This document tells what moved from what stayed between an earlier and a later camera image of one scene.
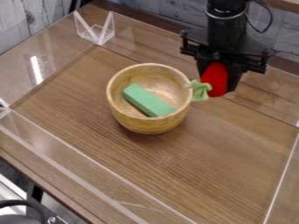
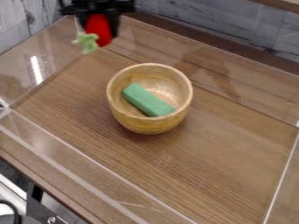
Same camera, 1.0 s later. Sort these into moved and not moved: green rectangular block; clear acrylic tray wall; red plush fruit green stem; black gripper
Moved: black gripper; red plush fruit green stem
Not moved: clear acrylic tray wall; green rectangular block
